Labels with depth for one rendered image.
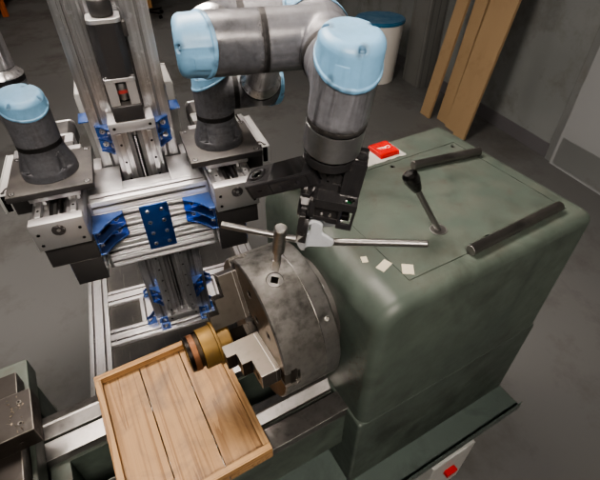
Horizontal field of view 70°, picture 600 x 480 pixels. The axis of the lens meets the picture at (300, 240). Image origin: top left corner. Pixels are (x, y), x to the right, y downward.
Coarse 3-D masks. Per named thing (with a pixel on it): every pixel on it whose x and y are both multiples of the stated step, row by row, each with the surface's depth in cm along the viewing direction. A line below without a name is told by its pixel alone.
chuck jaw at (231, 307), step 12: (216, 276) 88; (228, 276) 88; (228, 288) 88; (240, 288) 89; (216, 300) 88; (228, 300) 88; (240, 300) 90; (216, 312) 89; (228, 312) 89; (240, 312) 90; (216, 324) 88; (228, 324) 89
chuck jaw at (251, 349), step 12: (252, 336) 89; (228, 348) 87; (240, 348) 86; (252, 348) 86; (264, 348) 86; (228, 360) 85; (240, 360) 84; (252, 360) 84; (264, 360) 84; (264, 372) 82; (276, 372) 83; (264, 384) 83
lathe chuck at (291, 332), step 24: (240, 264) 86; (264, 264) 85; (288, 264) 85; (264, 288) 81; (288, 288) 82; (264, 312) 79; (288, 312) 80; (312, 312) 82; (264, 336) 86; (288, 336) 79; (312, 336) 81; (288, 360) 80; (312, 360) 83; (288, 384) 84
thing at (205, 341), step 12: (192, 336) 87; (204, 336) 86; (216, 336) 86; (228, 336) 88; (192, 348) 85; (204, 348) 85; (216, 348) 86; (192, 360) 85; (204, 360) 86; (216, 360) 87
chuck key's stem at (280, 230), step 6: (276, 228) 70; (282, 228) 70; (276, 234) 70; (282, 234) 70; (276, 240) 71; (282, 240) 71; (276, 246) 72; (282, 246) 73; (276, 252) 74; (282, 252) 74; (276, 258) 76; (276, 264) 77; (276, 270) 79
